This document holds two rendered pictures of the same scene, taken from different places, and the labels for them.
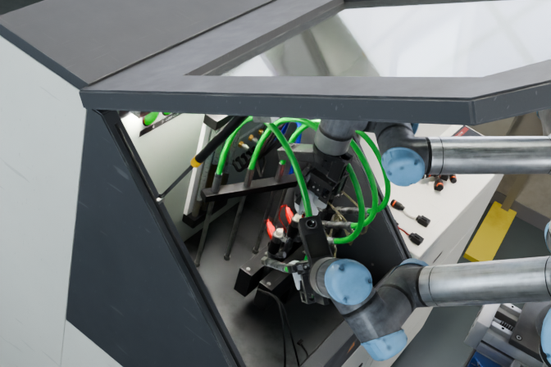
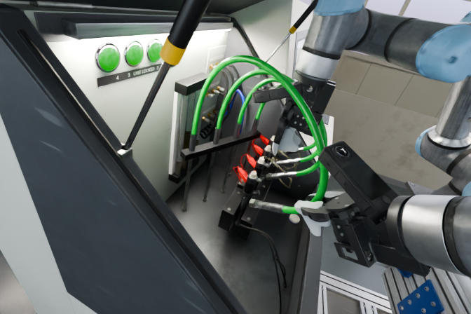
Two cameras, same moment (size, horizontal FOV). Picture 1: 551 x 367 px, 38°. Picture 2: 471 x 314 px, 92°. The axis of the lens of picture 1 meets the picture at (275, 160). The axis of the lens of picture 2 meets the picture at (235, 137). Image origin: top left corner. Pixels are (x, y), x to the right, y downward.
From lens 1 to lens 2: 1.31 m
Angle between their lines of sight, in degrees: 11
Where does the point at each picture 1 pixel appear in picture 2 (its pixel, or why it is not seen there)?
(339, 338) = (315, 254)
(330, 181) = (316, 111)
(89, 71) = not seen: outside the picture
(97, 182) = (29, 144)
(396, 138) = (432, 23)
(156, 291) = (142, 276)
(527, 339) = not seen: hidden behind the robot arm
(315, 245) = (364, 179)
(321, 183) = not seen: hidden behind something
